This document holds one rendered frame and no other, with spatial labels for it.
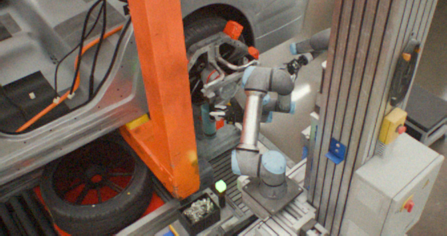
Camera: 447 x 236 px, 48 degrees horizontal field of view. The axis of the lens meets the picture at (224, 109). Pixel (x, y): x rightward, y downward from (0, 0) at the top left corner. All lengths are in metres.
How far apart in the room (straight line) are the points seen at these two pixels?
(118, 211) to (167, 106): 0.87
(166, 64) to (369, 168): 0.97
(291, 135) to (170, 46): 1.96
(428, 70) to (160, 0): 3.17
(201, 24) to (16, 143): 1.21
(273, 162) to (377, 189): 0.52
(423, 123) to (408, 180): 1.59
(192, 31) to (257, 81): 0.69
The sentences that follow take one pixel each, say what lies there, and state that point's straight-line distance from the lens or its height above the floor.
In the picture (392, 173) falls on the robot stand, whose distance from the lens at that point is 2.19.
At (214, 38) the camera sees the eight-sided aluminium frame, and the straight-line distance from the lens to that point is 3.02.
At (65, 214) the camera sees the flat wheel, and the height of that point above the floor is 0.50.
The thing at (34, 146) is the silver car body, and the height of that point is 0.91.
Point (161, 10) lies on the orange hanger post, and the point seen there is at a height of 1.77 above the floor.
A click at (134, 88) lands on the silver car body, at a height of 0.97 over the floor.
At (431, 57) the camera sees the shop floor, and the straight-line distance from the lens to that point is 4.93.
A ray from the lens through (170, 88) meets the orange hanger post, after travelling 2.31.
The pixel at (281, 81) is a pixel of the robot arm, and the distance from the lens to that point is 2.44.
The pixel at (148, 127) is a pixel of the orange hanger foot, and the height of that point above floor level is 0.68.
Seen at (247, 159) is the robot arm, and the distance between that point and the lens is 2.41.
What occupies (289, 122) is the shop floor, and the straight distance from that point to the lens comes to 4.04.
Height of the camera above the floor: 2.87
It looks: 44 degrees down
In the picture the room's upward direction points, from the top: 3 degrees counter-clockwise
